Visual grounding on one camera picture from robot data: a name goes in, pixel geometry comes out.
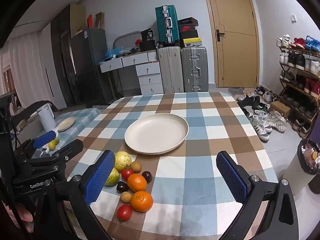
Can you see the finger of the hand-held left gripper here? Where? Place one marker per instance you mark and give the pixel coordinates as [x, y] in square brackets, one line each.
[45, 138]
[72, 147]

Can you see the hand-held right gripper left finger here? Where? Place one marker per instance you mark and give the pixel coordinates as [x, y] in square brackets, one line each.
[98, 177]

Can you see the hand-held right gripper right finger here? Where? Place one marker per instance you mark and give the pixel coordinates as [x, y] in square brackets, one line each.
[232, 177]

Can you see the yellow-green guava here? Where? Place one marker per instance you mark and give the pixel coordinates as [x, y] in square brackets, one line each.
[113, 178]

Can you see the dark purple plum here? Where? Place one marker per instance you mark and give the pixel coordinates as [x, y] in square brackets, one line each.
[147, 176]
[122, 187]

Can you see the yellow guava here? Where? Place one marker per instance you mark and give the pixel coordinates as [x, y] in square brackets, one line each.
[122, 160]

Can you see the brown kiwi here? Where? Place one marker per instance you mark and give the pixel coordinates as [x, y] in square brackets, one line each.
[126, 197]
[136, 166]

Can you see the red tomato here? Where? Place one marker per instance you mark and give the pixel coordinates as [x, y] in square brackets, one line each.
[127, 173]
[124, 212]

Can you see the orange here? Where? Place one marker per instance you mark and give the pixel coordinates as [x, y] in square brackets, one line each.
[141, 201]
[136, 182]

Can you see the large white plate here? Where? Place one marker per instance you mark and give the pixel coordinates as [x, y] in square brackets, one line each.
[156, 133]

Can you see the person's left hand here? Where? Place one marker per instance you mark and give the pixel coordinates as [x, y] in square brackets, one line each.
[22, 216]

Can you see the small yellow citrus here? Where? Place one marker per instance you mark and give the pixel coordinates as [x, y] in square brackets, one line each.
[57, 140]
[52, 145]

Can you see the white electric kettle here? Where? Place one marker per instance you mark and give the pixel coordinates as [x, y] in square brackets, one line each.
[46, 117]

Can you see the small beige plate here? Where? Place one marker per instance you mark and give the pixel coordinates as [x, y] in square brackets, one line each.
[66, 124]

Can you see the light blue checked tablecloth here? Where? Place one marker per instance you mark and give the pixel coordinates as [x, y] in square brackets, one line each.
[83, 118]

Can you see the black chair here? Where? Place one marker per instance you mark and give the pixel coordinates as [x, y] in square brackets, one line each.
[27, 110]

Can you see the striped floor mat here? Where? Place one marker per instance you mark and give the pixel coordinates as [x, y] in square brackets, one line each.
[100, 106]

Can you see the pile of sneakers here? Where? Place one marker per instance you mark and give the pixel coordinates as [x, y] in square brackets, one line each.
[260, 120]

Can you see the white trash bin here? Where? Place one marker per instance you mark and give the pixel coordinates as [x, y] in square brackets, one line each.
[297, 172]

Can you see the white wardrobe door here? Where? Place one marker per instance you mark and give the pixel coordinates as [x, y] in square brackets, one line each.
[48, 62]

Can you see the white curtain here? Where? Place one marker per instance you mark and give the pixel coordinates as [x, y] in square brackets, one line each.
[22, 62]

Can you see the brown cardboard box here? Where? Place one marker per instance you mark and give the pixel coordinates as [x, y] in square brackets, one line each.
[280, 109]

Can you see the dark brown wardrobe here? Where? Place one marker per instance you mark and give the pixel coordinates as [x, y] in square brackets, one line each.
[60, 55]

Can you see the dark grey refrigerator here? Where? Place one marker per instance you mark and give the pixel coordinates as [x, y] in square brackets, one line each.
[87, 62]

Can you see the grey doormat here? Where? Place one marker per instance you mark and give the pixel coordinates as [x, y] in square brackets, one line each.
[236, 89]

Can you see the blue plastic bag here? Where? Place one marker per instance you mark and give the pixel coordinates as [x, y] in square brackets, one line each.
[112, 53]

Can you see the white desk with drawers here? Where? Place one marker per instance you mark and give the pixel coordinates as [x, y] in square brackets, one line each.
[147, 70]

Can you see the wooden shoe rack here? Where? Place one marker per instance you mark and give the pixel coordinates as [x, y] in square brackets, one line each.
[287, 83]

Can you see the silver suitcase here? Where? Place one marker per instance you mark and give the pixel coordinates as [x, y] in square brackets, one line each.
[195, 67]

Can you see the tan wooden door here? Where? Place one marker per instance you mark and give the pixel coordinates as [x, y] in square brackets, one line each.
[235, 55]

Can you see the beige suitcase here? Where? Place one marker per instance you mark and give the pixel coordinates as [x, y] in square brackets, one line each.
[170, 70]

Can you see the black bag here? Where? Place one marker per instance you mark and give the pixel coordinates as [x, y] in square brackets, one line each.
[147, 41]

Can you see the brown cardboard piece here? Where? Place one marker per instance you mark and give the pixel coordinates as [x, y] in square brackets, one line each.
[100, 20]

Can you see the rows of shelved shoes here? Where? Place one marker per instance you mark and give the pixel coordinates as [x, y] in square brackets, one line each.
[302, 62]

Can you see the yellow label shoe box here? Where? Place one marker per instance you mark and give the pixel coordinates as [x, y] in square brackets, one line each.
[191, 41]

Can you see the plain black shoe box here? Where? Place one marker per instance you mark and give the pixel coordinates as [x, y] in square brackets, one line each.
[188, 35]

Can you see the teal suitcase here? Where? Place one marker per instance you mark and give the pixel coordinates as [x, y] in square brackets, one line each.
[167, 25]

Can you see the red print shoe box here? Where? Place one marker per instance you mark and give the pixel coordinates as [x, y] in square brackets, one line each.
[188, 28]

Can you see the patterned black shoe box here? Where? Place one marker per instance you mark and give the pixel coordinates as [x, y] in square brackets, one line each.
[187, 21]

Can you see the grey metal frame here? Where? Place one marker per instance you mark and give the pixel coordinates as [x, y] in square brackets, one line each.
[120, 38]

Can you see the white light switch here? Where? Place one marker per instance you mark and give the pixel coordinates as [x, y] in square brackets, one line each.
[293, 18]

